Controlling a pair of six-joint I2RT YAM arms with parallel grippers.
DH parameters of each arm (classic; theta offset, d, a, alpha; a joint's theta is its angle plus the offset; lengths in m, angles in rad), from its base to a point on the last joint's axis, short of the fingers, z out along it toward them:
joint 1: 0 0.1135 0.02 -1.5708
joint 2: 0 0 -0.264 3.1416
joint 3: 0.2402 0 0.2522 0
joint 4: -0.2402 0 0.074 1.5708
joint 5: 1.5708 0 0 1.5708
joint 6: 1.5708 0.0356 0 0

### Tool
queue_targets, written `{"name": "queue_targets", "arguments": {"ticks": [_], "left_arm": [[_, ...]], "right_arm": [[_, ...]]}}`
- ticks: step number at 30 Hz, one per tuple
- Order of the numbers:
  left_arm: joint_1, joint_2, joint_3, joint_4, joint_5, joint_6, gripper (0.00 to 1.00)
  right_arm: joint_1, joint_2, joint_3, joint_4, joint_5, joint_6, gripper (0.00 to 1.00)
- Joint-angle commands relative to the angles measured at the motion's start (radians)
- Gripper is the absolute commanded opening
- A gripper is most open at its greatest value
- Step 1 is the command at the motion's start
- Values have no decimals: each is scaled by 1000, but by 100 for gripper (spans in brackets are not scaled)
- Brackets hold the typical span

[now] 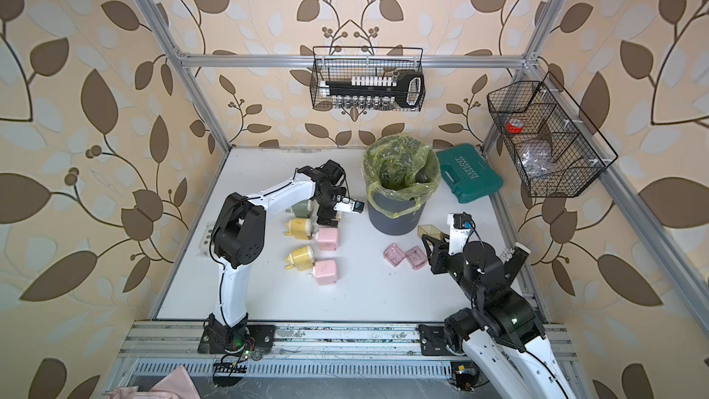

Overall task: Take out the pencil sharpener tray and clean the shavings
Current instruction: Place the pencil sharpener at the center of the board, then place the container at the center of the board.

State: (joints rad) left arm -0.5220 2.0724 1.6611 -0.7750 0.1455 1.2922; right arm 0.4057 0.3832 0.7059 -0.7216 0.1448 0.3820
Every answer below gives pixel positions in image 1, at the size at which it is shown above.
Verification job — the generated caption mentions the pink sharpener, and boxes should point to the pink sharpener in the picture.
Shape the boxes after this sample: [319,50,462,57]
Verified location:
[311,259,339,286]
[315,227,340,251]

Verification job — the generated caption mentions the green pencil sharpener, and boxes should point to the green pencil sharpener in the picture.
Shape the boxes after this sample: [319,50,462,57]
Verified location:
[289,199,314,218]

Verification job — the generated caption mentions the yellow sharpener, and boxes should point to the yellow sharpener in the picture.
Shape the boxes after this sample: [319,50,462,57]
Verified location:
[284,218,314,240]
[285,246,315,272]

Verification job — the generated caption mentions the pink transparent shavings tray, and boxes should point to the pink transparent shavings tray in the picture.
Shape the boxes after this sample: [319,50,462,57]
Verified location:
[383,244,406,268]

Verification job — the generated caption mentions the yellow sharpener front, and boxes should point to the yellow sharpener front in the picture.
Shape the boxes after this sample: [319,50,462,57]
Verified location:
[285,246,315,272]

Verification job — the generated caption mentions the pink sharpener front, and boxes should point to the pink sharpener front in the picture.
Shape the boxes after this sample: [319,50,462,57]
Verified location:
[311,259,339,286]

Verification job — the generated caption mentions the yellow transparent shavings tray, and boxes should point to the yellow transparent shavings tray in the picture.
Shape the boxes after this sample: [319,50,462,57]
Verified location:
[417,225,446,241]

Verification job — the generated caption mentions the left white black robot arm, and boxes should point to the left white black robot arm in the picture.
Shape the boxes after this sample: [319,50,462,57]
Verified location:
[204,160,365,354]

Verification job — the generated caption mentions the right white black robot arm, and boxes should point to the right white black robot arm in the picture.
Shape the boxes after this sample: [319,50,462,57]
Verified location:
[422,235,576,398]

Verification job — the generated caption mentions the grey trash bin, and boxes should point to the grey trash bin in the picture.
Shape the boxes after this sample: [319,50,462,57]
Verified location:
[367,188,427,236]

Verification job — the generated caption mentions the green plastic bin liner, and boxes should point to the green plastic bin liner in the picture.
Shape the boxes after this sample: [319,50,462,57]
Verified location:
[362,134,441,202]

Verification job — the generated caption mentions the green plastic tool case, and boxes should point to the green plastic tool case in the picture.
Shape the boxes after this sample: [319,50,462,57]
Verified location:
[437,144,504,204]

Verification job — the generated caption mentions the socket set holder black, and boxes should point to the socket set holder black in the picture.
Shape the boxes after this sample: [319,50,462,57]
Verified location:
[310,70,426,111]

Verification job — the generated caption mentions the white button remote box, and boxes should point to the white button remote box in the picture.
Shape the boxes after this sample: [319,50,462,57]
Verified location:
[198,222,215,258]

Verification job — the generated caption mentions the clear plastic bag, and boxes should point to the clear plastic bag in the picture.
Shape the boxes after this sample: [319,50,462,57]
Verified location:
[520,139,555,179]

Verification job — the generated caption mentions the pink cloth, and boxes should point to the pink cloth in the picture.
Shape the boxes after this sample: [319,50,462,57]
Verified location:
[103,366,201,399]

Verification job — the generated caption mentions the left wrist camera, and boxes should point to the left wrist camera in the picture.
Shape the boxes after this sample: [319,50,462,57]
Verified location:
[333,197,365,214]

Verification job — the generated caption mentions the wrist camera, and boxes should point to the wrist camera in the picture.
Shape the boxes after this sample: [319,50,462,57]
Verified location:
[447,212,476,256]
[333,197,365,214]

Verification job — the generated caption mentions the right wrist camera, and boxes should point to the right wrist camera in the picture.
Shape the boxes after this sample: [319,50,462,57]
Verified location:
[447,212,476,256]

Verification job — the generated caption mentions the black wire basket back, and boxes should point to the black wire basket back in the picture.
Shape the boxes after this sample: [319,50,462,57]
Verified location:
[309,44,426,112]

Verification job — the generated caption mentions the black wire basket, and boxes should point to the black wire basket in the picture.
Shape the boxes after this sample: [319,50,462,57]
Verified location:
[487,72,619,198]
[309,44,426,112]

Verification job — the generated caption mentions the black wire basket right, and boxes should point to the black wire basket right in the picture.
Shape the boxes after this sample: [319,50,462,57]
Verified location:
[487,72,619,198]

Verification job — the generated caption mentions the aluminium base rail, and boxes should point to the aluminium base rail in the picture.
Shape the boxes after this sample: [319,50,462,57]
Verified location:
[117,320,578,362]

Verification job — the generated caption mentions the slotted grey cable duct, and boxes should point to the slotted grey cable duct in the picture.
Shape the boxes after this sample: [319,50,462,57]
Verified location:
[132,358,452,380]

